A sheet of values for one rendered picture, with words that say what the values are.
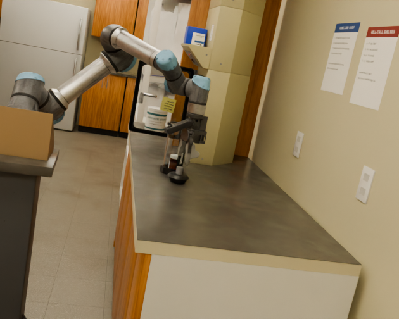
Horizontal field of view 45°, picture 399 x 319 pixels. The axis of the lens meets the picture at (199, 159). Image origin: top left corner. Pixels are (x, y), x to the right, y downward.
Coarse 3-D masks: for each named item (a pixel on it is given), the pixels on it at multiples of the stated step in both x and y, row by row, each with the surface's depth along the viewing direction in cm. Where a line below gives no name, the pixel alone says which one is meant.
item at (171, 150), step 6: (180, 132) 204; (168, 138) 206; (174, 138) 205; (168, 144) 207; (174, 144) 205; (168, 150) 207; (174, 150) 206; (168, 156) 207; (174, 156) 206; (168, 162) 207; (174, 162) 207; (174, 168) 208
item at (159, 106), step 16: (144, 80) 259; (160, 80) 259; (144, 96) 261; (160, 96) 261; (176, 96) 262; (144, 112) 263; (160, 112) 263; (176, 112) 264; (144, 128) 265; (160, 128) 265
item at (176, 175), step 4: (176, 168) 199; (180, 168) 198; (172, 172) 200; (176, 172) 198; (180, 172) 198; (168, 176) 197; (172, 176) 196; (176, 176) 196; (180, 176) 196; (184, 176) 197; (172, 180) 197; (176, 180) 196; (180, 180) 196; (184, 180) 197
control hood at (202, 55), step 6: (186, 48) 241; (192, 48) 226; (198, 48) 226; (204, 48) 227; (210, 48) 227; (192, 54) 235; (198, 54) 227; (204, 54) 227; (210, 54) 228; (198, 60) 228; (204, 60) 228; (204, 66) 229
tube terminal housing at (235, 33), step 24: (216, 24) 227; (240, 24) 227; (216, 48) 228; (240, 48) 232; (216, 72) 230; (240, 72) 239; (216, 96) 233; (240, 96) 245; (216, 120) 236; (240, 120) 252; (216, 144) 239
